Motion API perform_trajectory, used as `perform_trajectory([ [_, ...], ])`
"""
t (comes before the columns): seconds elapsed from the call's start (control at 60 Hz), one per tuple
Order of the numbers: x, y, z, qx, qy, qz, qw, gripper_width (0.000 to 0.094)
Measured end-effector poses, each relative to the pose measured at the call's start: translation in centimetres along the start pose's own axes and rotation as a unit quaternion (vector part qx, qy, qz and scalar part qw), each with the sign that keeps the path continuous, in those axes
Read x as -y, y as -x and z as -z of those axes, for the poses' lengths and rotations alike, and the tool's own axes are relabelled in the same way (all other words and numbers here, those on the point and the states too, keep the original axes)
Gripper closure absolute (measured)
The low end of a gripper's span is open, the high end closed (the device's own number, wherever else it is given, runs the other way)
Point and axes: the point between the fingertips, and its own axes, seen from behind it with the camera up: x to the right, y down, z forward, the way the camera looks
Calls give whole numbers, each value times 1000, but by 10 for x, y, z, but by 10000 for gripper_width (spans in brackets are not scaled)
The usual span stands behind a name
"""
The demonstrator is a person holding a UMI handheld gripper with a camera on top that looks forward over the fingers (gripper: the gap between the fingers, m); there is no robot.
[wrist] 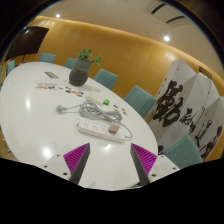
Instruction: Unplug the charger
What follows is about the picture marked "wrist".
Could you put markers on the white folding screen with calligraphy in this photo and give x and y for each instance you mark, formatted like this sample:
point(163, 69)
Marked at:
point(186, 100)

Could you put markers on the recessed ceiling lights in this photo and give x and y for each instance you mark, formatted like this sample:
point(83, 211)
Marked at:
point(166, 38)

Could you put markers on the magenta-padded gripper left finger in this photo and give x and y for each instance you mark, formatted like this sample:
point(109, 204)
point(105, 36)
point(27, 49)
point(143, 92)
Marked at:
point(76, 160)

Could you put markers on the potted plant in dark vase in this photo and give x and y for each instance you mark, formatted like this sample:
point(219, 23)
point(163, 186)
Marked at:
point(79, 73)

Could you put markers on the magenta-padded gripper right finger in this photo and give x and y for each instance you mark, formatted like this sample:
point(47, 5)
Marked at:
point(145, 160)

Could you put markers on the small white socket block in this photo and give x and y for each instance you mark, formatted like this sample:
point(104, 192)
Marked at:
point(93, 98)

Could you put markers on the small colourful stickers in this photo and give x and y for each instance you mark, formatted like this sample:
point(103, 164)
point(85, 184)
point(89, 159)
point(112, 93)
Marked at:
point(125, 112)
point(42, 86)

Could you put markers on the teal upholstered chair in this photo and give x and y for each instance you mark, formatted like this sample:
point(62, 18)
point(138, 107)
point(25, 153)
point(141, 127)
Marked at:
point(182, 152)
point(10, 67)
point(140, 100)
point(47, 58)
point(106, 79)
point(70, 63)

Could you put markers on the ceiling air conditioner vent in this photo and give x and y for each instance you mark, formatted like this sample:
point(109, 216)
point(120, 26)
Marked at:
point(166, 15)

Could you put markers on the white power strip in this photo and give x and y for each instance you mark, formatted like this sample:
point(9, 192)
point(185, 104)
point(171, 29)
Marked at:
point(91, 128)

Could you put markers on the small green object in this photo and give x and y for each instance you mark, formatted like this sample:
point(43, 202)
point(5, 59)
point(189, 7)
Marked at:
point(106, 102)

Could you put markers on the dark flat rectangular card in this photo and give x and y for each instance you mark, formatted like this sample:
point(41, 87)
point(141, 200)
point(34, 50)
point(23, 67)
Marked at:
point(51, 75)

